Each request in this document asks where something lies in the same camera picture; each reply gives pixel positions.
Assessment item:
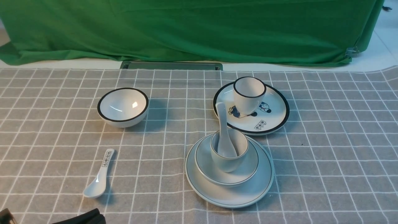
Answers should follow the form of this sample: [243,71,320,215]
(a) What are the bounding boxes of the black rimmed white bowl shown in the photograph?
[97,87,149,128]

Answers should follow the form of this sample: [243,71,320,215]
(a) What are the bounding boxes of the plain white spoon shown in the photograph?
[216,102,238,158]

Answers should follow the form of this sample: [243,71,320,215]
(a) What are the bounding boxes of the pale green rimmed bowl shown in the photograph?
[193,135,259,187]

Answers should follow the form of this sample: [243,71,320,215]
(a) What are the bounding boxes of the pale green rimmed cup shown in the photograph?
[210,128,249,173]

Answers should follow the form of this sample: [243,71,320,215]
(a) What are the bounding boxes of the white spoon with print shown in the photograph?
[83,148,115,198]

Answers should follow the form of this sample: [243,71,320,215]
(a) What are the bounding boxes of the black rimmed white cup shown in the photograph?
[233,77,267,116]

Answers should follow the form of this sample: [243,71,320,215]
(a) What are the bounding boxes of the black rimmed decorated plate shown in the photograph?
[213,82,290,136]

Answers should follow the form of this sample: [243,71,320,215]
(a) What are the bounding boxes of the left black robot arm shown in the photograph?
[0,208,106,224]

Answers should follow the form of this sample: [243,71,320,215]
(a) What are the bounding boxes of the grey checked tablecloth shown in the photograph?
[0,67,397,224]

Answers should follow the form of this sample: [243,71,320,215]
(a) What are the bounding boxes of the green backdrop cloth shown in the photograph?
[1,0,384,67]

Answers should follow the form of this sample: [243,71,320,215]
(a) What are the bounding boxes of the pale green rimmed plate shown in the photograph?
[185,134,275,208]

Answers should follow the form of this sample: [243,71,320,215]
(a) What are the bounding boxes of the metal backdrop clip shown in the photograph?
[344,46,361,58]

